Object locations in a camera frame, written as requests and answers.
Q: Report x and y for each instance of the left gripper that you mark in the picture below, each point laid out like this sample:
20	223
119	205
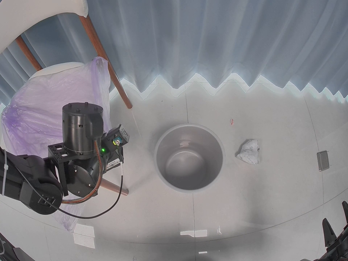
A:
84	178

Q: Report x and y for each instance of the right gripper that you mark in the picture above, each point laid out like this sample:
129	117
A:
341	242

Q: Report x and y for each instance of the purple plastic bag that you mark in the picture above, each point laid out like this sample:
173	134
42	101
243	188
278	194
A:
40	99

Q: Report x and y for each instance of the white plastic wrapper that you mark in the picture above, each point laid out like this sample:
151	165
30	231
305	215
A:
248	152

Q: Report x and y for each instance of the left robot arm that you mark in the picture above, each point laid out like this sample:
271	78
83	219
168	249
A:
32	173

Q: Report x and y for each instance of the white trash bin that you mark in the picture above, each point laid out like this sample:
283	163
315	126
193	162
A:
187	170

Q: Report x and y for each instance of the white cushioned wooden chair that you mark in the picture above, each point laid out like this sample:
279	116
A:
40	9

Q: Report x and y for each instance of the pale blue curtain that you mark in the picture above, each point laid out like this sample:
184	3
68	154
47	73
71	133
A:
217	31

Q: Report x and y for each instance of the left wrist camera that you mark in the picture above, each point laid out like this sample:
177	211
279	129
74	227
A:
119	136

